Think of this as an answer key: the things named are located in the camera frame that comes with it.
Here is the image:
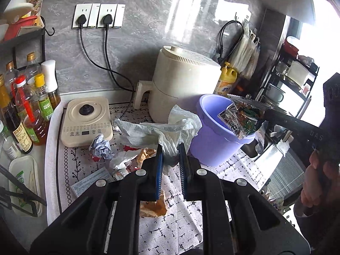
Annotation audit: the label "white plastic bag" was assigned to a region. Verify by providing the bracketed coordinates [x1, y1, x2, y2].
[113, 105, 202, 157]

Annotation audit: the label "colourful snack wrapper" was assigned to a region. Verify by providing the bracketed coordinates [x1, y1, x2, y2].
[217, 94, 272, 140]

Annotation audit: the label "brown paper bag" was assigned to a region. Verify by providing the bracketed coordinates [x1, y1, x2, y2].
[140, 190, 167, 218]

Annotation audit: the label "person's right hand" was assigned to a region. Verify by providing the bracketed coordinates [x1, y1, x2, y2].
[300, 150, 339, 208]

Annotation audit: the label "orange brown snack wrapper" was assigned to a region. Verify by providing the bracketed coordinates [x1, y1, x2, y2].
[136, 148, 156, 169]

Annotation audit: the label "white crumpled tissue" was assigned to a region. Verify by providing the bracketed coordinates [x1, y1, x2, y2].
[109, 150, 140, 170]

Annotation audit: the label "purple plastic bucket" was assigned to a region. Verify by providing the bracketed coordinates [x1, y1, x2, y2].
[190, 94, 255, 166]

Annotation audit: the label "red torn wrapper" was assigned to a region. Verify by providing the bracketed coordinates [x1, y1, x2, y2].
[123, 145, 140, 151]

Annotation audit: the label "black dish rack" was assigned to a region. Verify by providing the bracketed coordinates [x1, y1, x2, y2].
[255, 36, 319, 119]

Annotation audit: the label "white enamel mug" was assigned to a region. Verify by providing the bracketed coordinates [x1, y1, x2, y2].
[265, 84, 285, 104]

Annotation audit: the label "crumpled silver blue wrapper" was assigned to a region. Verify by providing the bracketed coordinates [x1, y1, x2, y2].
[88, 134, 114, 162]

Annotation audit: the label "white container on rack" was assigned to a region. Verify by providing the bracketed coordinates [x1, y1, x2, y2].
[286, 61, 309, 87]

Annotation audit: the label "light blue barcode card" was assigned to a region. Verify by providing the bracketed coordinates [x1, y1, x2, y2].
[71, 167, 114, 198]

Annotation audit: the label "cream induction cooker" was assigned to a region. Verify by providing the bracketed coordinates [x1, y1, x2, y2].
[61, 97, 113, 147]

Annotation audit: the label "hanging white plastic bags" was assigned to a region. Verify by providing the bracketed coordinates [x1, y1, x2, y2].
[229, 21, 261, 80]

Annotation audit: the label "yellow dish soap bottle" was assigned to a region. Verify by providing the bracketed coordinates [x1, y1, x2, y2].
[214, 62, 238, 96]

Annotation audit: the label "cream air fryer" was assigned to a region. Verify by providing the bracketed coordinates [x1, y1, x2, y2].
[133, 45, 221, 123]

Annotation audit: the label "white lidded plastic container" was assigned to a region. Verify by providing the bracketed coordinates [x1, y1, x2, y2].
[9, 155, 41, 217]

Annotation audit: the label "yellow capped green label bottle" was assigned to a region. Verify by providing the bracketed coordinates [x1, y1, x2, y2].
[35, 73, 54, 122]

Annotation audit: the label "dark soy sauce bottle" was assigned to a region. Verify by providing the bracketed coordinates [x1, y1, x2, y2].
[0, 74, 33, 155]

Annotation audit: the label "small white capped bottle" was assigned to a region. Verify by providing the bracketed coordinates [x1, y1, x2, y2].
[0, 120, 21, 160]

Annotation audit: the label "red capped oil bottle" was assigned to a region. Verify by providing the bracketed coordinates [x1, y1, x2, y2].
[15, 75, 48, 146]

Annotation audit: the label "white capped spray bottle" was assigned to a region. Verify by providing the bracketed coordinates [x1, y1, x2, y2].
[41, 59, 61, 109]

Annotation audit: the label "clear gold capped bottle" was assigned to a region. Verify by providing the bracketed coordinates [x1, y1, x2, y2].
[5, 61, 19, 97]
[25, 52, 42, 86]

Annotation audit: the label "black spice shelf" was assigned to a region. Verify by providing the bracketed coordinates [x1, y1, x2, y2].
[1, 17, 55, 68]

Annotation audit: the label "black hanging cable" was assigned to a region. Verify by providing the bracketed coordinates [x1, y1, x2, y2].
[217, 20, 245, 64]

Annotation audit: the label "black right power plug cable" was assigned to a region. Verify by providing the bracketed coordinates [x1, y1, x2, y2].
[102, 14, 135, 120]

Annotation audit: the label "black power plug cable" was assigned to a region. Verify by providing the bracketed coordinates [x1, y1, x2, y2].
[102, 14, 135, 120]
[76, 14, 134, 92]

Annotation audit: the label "black left power plug cable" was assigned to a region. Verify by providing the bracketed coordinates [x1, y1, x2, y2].
[76, 14, 134, 92]

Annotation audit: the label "white wall socket panel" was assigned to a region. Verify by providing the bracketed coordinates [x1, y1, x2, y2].
[72, 3, 126, 29]

